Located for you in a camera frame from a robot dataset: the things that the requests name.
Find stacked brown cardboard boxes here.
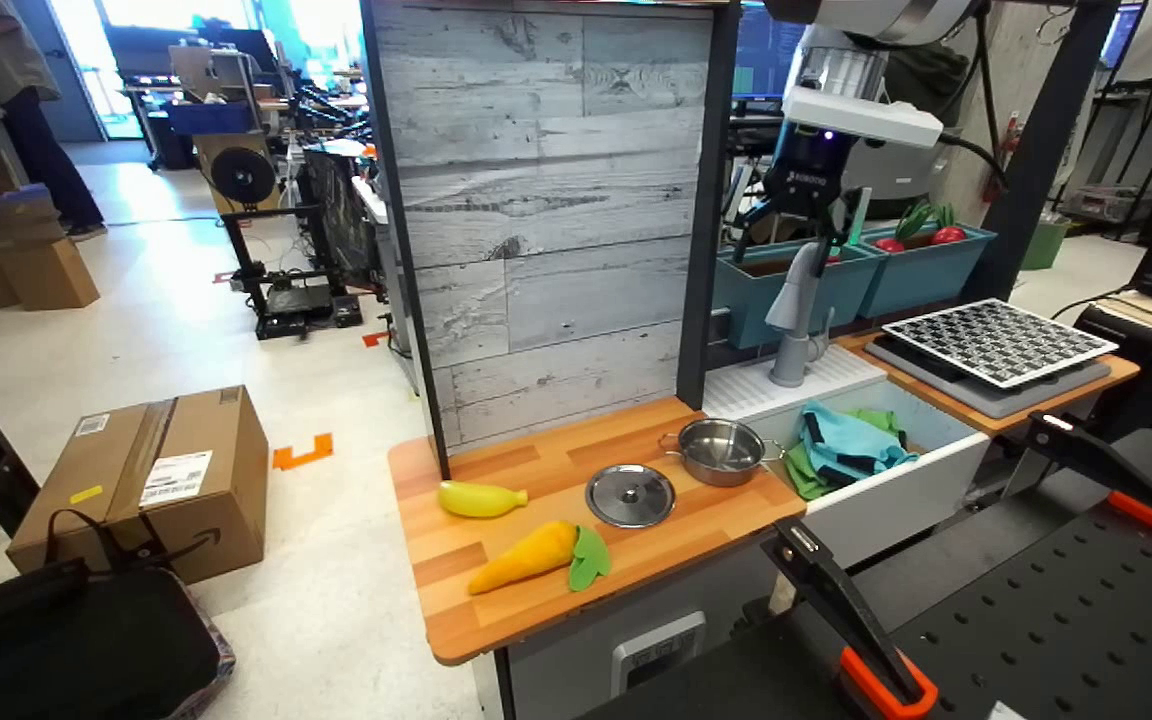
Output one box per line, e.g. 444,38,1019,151
0,185,104,315

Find black fabric bag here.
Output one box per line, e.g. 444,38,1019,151
0,504,241,720

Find grey wood backsplash panel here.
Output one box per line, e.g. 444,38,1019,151
362,0,740,455

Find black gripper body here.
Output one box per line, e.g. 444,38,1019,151
761,123,863,235

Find red toy vegetable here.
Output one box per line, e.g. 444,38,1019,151
868,226,974,257

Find black clamp orange handle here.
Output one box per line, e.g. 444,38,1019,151
1000,408,1152,540
755,522,943,720

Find grey tray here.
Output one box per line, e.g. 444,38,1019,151
863,332,1112,422

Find green container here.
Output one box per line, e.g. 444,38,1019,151
1015,214,1073,278

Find green toy vegetable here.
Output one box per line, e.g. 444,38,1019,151
893,198,960,248

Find white toy sink basin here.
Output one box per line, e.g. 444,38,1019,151
702,340,994,572

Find teal plastic bin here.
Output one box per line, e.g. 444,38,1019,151
711,235,887,356
862,226,1003,324

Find black white checkerboard calibration board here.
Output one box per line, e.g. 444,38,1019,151
878,295,1125,397

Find orange toy carrot green leaf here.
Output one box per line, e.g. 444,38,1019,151
463,518,617,600

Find steel pot lid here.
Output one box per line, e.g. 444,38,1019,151
586,462,682,531

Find grey drawer handle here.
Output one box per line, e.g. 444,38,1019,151
610,610,711,696

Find small steel pot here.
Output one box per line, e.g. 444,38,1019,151
660,416,774,492

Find green cloth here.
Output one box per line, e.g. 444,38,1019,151
780,405,912,509

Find teal cloth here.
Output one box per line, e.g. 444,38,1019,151
792,402,919,492

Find grey toy faucet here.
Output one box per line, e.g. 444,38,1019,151
761,235,835,391

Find standing person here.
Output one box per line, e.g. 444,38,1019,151
0,0,107,235

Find black frame post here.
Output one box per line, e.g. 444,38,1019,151
960,0,1129,304

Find brown cardboard box white label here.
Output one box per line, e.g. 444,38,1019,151
4,383,272,588

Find yellow toy banana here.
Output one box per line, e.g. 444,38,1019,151
438,477,533,525

